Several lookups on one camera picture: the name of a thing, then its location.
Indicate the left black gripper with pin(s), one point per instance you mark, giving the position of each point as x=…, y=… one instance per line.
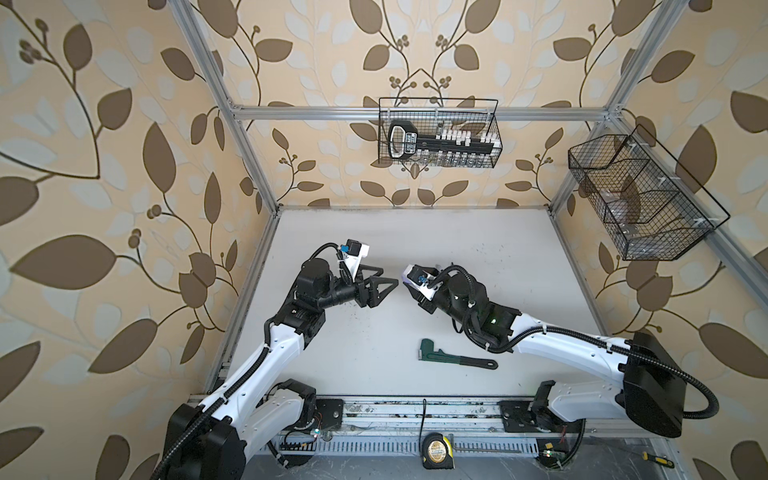
x=368, y=298

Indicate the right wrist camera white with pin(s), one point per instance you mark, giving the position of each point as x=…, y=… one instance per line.
x=421, y=277

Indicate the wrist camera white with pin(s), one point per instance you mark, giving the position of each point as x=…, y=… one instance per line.
x=350, y=256
x=421, y=277

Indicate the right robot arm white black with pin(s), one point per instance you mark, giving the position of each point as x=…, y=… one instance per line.
x=633, y=379

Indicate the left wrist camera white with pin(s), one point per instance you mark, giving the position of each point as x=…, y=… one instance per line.
x=350, y=256

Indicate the back wire basket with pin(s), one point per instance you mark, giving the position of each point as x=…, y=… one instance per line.
x=475, y=114

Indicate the right wire basket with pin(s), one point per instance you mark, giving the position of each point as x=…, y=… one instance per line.
x=652, y=205

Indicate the black socket set holder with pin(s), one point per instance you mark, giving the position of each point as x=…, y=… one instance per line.
x=404, y=141

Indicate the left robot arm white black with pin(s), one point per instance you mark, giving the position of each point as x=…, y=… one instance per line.
x=216, y=438

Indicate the yellow black tape measure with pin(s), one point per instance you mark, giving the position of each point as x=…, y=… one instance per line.
x=436, y=452

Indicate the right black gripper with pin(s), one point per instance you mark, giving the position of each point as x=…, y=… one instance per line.
x=423, y=302

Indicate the green black pipe wrench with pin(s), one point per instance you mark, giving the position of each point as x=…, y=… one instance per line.
x=428, y=353

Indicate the wire basket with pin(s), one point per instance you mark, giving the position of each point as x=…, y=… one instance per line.
x=652, y=205
x=475, y=114

